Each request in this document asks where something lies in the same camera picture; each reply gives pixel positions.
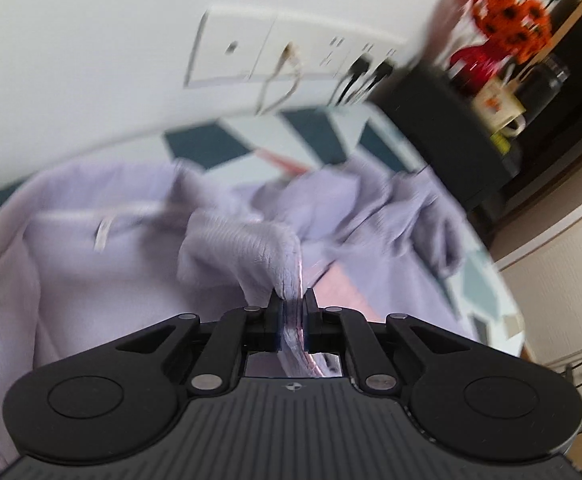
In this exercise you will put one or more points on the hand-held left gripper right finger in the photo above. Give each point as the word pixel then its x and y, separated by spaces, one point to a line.
pixel 310 327

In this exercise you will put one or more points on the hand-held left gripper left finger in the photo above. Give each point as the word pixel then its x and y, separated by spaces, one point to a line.
pixel 275 327

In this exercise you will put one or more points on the lavender sweatshirt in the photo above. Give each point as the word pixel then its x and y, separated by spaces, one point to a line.
pixel 96 285

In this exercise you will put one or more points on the geometric patterned tablecloth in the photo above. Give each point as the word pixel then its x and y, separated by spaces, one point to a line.
pixel 311 135

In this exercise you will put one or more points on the black storage box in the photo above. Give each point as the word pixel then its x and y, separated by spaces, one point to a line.
pixel 436 125

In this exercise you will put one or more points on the white power socket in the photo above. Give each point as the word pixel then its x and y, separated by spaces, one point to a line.
pixel 366 45
pixel 393 52
pixel 333 52

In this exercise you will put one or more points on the cream printed mug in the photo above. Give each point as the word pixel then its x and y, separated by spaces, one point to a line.
pixel 498 107

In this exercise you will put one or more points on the red vase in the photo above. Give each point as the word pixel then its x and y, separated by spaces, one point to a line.
pixel 473 65

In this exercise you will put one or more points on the black tall container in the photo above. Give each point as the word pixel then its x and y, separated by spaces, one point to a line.
pixel 541 85

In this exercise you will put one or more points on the orange artificial flowers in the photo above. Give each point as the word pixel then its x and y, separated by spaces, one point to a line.
pixel 513 10

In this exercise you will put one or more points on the white network wall plate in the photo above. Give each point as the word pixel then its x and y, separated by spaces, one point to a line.
pixel 306 35

